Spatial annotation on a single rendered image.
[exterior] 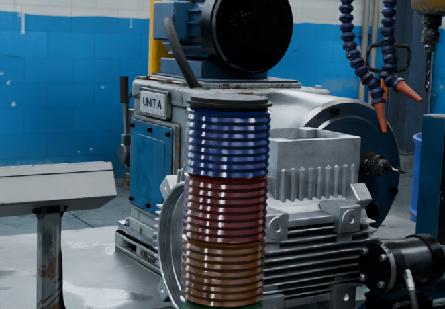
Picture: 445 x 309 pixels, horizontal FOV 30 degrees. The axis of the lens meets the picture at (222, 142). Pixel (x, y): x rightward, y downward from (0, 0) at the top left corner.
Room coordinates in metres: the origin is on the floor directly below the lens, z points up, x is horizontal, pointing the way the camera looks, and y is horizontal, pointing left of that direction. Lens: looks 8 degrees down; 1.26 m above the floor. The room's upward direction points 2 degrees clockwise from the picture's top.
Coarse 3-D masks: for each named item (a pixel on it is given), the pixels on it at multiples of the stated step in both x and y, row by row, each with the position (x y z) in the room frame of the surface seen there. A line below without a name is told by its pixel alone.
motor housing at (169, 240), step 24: (168, 216) 0.97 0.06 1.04; (312, 216) 0.89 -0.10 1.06; (360, 216) 0.95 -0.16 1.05; (168, 240) 0.98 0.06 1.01; (288, 240) 0.87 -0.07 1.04; (312, 240) 0.90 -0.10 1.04; (360, 240) 0.92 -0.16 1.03; (168, 264) 0.97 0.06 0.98; (264, 264) 0.86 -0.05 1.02; (288, 264) 0.87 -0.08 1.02; (312, 264) 0.90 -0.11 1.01; (336, 264) 0.91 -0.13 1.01; (168, 288) 0.95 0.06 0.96; (288, 288) 0.87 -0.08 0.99; (312, 288) 0.90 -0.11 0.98
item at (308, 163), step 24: (288, 144) 0.91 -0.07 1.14; (312, 144) 0.93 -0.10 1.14; (336, 144) 0.95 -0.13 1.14; (360, 144) 0.97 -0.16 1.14; (288, 168) 0.92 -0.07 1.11; (312, 168) 0.93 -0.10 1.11; (336, 168) 0.95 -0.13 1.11; (288, 192) 0.92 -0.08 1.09; (312, 192) 0.93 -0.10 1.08; (336, 192) 0.95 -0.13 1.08
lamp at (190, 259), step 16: (192, 240) 0.56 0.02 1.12; (192, 256) 0.56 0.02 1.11; (208, 256) 0.55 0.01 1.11; (224, 256) 0.55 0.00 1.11; (240, 256) 0.55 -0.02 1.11; (256, 256) 0.56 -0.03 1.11; (192, 272) 0.56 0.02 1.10; (208, 272) 0.55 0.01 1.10; (224, 272) 0.55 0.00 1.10; (240, 272) 0.55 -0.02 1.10; (256, 272) 0.56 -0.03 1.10; (192, 288) 0.56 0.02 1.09; (208, 288) 0.55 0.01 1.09; (224, 288) 0.55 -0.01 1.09; (240, 288) 0.55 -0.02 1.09; (256, 288) 0.56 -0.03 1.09; (208, 304) 0.55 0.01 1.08; (224, 304) 0.55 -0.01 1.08; (240, 304) 0.55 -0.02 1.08
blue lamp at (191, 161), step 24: (192, 120) 0.56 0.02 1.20; (216, 120) 0.55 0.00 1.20; (240, 120) 0.55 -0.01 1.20; (264, 120) 0.56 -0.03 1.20; (192, 144) 0.56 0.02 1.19; (216, 144) 0.55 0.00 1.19; (240, 144) 0.55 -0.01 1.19; (264, 144) 0.56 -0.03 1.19; (192, 168) 0.56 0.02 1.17; (216, 168) 0.55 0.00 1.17; (240, 168) 0.55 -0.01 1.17; (264, 168) 0.56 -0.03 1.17
